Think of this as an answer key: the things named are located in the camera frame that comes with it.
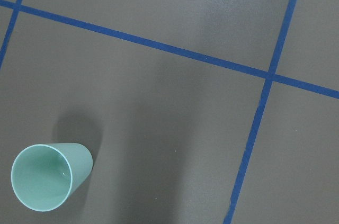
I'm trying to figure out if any green plastic cup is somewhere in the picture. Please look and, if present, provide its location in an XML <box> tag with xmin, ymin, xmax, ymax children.
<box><xmin>11</xmin><ymin>143</ymin><xmax>93</xmax><ymax>212</ymax></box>

